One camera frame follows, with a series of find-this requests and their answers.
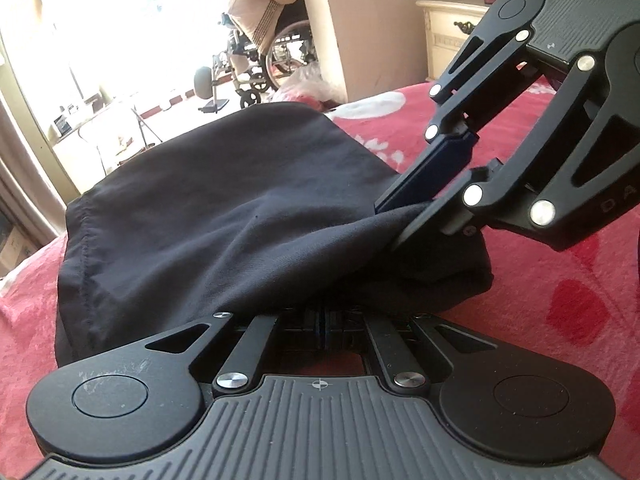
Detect pink floral blanket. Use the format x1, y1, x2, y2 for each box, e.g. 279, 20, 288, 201
0, 72, 640, 480

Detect folding table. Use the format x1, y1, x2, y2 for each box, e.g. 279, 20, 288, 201
50, 102, 166, 171

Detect dark navy garment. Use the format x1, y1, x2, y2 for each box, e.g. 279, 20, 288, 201
55, 101, 496, 366

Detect beige quilt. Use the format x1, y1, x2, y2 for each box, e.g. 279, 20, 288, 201
227, 0, 306, 56

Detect pink plastic bag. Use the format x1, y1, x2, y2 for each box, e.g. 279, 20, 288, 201
275, 62, 346, 111

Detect beige curtain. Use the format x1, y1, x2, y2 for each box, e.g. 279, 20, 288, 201
0, 95, 66, 261

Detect wheelchair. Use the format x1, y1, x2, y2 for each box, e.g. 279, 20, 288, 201
192, 0, 313, 113

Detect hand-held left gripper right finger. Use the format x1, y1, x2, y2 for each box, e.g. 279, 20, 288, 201
320, 310, 503, 396

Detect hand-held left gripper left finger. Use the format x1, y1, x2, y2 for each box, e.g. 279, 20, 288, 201
145, 310, 321, 396

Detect cream nightstand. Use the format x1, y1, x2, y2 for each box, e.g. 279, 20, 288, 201
416, 0, 493, 83

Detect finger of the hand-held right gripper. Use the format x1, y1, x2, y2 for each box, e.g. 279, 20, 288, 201
374, 22, 542, 213
392, 52, 640, 252

